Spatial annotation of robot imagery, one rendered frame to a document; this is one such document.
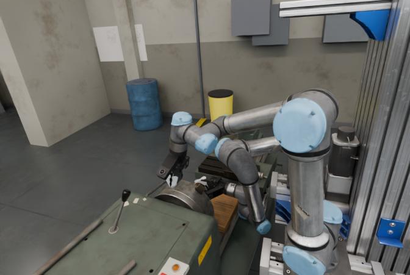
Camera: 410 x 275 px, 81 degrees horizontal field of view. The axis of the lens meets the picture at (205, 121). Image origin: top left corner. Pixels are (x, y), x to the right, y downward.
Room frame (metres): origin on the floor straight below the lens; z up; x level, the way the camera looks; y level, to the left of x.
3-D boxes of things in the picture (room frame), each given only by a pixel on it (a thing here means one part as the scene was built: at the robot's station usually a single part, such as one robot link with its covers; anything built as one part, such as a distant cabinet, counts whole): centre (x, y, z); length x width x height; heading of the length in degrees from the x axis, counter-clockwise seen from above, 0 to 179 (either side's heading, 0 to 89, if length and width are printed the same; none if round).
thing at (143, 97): (4.72, 1.21, 0.48); 0.63 x 0.63 x 0.97
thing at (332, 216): (0.61, -0.37, 1.33); 0.13 x 0.12 x 0.14; 139
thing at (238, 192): (1.05, -0.19, 1.10); 0.11 x 0.08 x 0.09; 62
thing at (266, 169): (1.55, -0.19, 0.89); 0.53 x 0.30 x 0.06; 62
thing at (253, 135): (2.04, -0.41, 1.01); 0.30 x 0.20 x 0.29; 152
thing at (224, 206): (1.22, 0.02, 0.88); 0.36 x 0.30 x 0.04; 62
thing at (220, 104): (4.24, -0.32, 0.37); 0.47 x 0.47 x 0.74
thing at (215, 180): (1.13, -0.05, 1.10); 0.12 x 0.09 x 0.08; 62
